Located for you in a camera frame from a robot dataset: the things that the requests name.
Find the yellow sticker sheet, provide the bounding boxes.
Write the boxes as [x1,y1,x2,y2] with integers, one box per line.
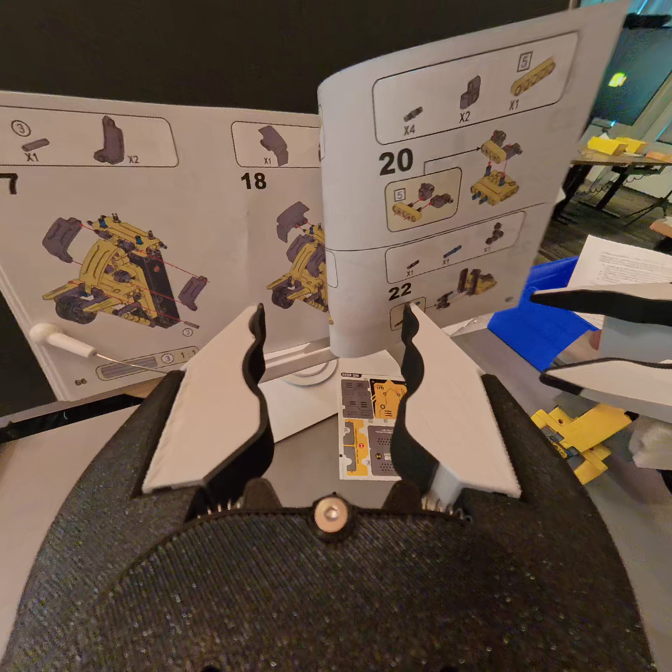
[338,370,410,481]

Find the large dark screen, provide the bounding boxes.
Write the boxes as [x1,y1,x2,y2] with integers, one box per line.
[590,13,672,127]

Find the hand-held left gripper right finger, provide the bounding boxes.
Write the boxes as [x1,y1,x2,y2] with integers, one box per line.
[390,302,523,509]

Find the white printed paper sheet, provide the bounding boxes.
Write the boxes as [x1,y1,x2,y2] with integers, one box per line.
[566,235,672,316]

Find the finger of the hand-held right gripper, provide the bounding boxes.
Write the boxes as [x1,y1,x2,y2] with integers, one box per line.
[529,281,672,325]
[540,358,672,469]

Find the black divider panel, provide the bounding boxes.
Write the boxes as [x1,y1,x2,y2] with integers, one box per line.
[0,0,581,415]

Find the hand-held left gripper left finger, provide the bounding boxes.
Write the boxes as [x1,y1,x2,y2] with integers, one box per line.
[141,302,275,494]

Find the wooden table black legs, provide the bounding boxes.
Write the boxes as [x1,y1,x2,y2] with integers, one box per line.
[556,151,672,218]

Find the small yellow toy assembly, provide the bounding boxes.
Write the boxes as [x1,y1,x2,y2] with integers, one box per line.
[530,403,633,485]

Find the blue bin holding paper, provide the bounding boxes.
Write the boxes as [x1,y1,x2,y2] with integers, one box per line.
[487,256,600,372]

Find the white book stand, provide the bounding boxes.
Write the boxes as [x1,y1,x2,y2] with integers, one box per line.
[29,323,407,444]

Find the yellow parts tray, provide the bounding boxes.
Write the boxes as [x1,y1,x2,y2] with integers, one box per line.
[585,134,648,156]

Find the instruction booklet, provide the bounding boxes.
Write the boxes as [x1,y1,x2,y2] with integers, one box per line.
[0,0,631,401]

